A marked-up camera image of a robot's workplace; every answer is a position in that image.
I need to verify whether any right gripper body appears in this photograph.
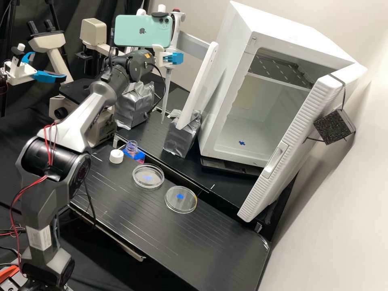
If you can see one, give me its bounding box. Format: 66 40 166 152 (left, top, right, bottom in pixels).
151 44 170 66

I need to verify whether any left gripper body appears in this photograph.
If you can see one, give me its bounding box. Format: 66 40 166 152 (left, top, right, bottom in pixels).
4 59 38 85

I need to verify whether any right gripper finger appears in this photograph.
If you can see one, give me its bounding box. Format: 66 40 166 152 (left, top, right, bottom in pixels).
163 52 185 65

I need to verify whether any pipette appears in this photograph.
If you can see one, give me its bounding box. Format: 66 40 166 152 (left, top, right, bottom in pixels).
161 7 186 123

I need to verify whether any cream microscope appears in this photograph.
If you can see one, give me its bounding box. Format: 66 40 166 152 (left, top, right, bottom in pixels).
26 17 119 149

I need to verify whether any white incubator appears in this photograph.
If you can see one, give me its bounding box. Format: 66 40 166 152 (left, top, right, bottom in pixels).
198 0 356 170

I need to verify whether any small bottle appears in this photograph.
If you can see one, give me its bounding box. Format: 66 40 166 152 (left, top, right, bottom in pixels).
126 140 139 158

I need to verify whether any white cap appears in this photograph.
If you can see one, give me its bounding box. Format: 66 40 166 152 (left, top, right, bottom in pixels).
109 149 124 165

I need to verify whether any petri dish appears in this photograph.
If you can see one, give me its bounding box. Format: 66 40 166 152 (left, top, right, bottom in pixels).
132 162 165 190

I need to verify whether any incubator door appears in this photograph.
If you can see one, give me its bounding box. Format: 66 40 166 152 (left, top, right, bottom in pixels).
237 62 369 224

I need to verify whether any petri dish lid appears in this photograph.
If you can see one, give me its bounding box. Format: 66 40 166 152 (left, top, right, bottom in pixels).
164 185 198 215

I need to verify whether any right wrist camera phone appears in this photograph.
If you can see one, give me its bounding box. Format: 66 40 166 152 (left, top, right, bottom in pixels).
114 4 175 49

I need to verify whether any black cable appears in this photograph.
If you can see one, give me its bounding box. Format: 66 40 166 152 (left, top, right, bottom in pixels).
103 26 118 82
145 62 168 115

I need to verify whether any red wire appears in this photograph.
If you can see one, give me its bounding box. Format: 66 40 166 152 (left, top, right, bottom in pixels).
0 226 28 238

